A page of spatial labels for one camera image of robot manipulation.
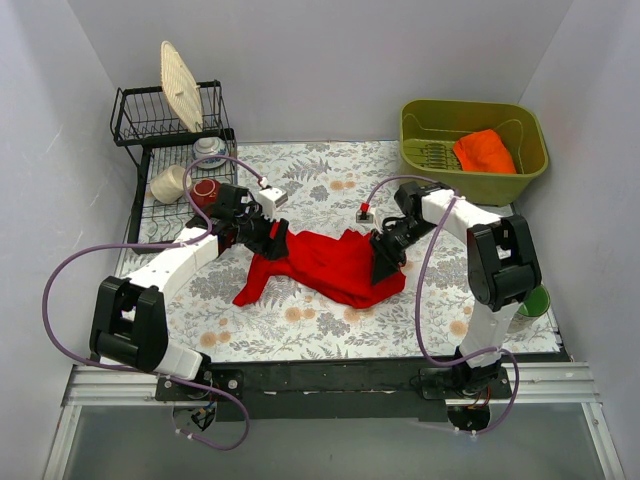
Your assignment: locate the red t shirt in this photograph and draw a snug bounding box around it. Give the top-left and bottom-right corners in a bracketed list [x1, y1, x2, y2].
[233, 229, 406, 309]

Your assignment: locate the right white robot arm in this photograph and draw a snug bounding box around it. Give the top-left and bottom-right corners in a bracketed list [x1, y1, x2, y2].
[370, 175, 542, 398]

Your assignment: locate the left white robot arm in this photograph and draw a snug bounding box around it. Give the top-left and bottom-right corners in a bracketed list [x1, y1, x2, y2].
[89, 184, 288, 400]

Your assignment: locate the red bowl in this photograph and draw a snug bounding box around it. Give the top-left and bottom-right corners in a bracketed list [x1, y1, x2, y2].
[190, 178, 221, 211]

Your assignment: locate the floral table mat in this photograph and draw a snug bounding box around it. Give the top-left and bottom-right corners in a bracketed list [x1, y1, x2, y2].
[167, 141, 474, 362]

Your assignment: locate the cream ceramic cup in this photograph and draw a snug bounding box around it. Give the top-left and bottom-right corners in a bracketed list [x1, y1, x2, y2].
[150, 165, 192, 204]

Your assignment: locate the blue white ceramic bowl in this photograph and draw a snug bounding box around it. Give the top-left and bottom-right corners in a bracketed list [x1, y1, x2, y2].
[192, 137, 227, 170]

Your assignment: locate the orange t shirt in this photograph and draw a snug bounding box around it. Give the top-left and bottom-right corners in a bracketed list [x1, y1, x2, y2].
[453, 129, 516, 174]

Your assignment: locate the green plastic bin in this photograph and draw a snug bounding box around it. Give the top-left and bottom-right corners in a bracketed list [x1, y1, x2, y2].
[399, 99, 548, 206]

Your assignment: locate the cream woven plate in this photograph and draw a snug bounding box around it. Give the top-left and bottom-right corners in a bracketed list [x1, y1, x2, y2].
[160, 41, 204, 133]

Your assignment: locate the green inside mug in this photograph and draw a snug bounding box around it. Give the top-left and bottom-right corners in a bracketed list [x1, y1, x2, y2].
[507, 285, 551, 334]

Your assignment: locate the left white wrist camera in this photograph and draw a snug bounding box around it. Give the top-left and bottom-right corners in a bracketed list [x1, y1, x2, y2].
[255, 186, 288, 219]

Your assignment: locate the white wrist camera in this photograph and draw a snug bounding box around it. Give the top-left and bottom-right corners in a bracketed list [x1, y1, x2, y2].
[355, 203, 375, 224]
[255, 186, 288, 219]

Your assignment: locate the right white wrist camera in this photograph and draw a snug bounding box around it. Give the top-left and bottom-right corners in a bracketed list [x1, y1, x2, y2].
[355, 203, 375, 224]

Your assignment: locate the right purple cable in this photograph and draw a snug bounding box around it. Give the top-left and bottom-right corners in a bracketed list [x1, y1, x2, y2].
[358, 174, 521, 435]

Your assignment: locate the purple cable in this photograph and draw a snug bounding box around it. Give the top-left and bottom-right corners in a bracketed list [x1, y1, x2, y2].
[358, 174, 521, 435]
[41, 154, 271, 451]

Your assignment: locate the black wire dish rack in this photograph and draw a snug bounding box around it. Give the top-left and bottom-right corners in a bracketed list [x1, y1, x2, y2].
[110, 80, 237, 253]

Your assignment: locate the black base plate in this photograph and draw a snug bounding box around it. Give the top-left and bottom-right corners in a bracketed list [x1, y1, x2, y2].
[155, 357, 515, 422]

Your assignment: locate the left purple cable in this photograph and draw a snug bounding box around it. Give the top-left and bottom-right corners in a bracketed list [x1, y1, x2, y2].
[41, 154, 271, 451]

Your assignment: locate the aluminium rail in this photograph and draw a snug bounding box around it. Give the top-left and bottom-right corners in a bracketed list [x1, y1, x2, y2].
[62, 362, 601, 407]

